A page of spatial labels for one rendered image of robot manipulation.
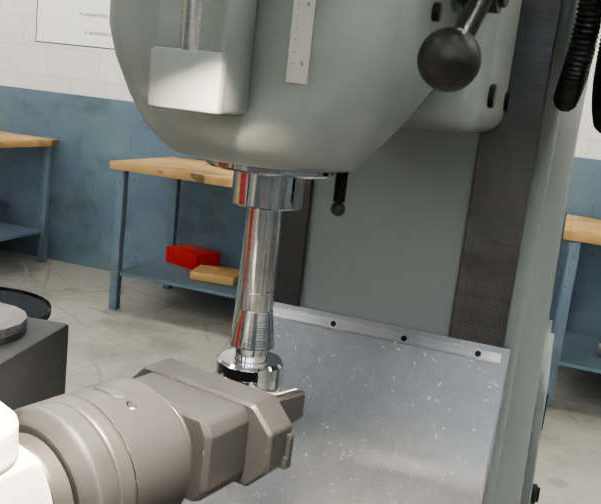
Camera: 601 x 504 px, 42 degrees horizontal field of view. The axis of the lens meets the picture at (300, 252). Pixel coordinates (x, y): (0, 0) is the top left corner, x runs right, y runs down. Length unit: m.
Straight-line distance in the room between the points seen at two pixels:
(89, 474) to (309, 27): 0.25
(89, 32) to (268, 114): 5.29
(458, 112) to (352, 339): 0.39
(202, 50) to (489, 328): 0.56
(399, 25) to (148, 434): 0.26
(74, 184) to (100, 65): 0.85
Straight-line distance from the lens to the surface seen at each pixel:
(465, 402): 0.88
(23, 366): 0.65
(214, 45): 0.40
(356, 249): 0.90
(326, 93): 0.42
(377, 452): 0.88
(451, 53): 0.37
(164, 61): 0.40
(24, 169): 6.02
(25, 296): 2.72
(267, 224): 0.52
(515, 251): 0.86
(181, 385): 0.51
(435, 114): 0.59
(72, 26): 5.78
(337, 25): 0.42
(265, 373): 0.53
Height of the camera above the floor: 1.35
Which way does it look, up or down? 11 degrees down
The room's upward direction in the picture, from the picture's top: 6 degrees clockwise
